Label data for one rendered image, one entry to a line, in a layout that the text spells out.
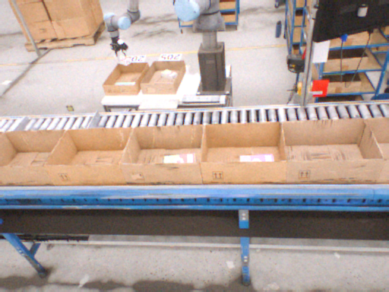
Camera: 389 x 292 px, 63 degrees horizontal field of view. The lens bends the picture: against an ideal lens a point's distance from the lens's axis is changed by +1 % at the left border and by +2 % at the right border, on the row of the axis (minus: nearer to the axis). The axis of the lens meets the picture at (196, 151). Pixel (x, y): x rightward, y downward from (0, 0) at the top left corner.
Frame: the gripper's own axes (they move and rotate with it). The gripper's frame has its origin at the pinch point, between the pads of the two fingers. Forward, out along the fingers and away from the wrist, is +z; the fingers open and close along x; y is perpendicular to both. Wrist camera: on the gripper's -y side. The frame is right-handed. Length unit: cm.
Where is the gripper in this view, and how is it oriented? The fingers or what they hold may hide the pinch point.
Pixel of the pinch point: (123, 59)
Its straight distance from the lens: 286.1
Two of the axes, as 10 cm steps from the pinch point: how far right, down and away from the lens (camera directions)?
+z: 1.2, 7.4, 6.6
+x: -6.1, 5.8, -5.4
